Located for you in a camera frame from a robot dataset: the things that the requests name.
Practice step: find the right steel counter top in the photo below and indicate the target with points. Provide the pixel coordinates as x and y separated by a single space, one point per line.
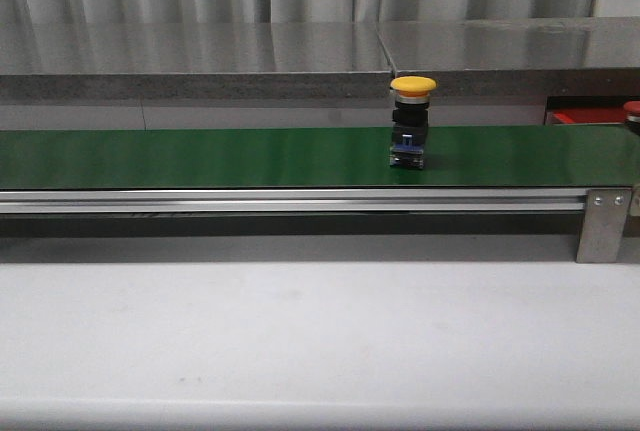
540 57

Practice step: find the red mushroom push button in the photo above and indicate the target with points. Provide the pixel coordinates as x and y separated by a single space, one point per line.
632 120

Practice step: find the steel conveyor support bracket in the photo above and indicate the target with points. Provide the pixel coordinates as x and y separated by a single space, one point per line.
605 215

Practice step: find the aluminium conveyor side rail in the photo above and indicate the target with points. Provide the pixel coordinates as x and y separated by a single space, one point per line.
294 200

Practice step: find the red plastic bin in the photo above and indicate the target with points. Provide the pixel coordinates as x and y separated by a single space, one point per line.
589 116

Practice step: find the yellow mushroom push button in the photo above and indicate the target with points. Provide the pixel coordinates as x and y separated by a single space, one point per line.
410 120

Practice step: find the steel counter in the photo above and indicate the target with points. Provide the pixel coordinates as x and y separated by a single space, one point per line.
540 57
192 61

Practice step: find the left steel counter top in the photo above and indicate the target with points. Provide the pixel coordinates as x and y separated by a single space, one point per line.
192 61

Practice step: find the green conveyor belt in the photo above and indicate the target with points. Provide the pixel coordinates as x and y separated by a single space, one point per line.
476 156

